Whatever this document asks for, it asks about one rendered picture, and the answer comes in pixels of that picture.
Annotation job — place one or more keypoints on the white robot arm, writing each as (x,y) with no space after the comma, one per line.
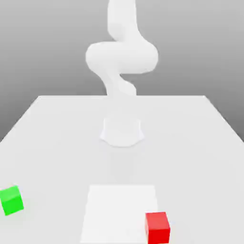
(122,57)

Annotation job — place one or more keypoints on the small red cube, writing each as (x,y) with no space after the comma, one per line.
(157,228)

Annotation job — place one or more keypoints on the small green cube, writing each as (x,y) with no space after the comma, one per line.
(11,201)

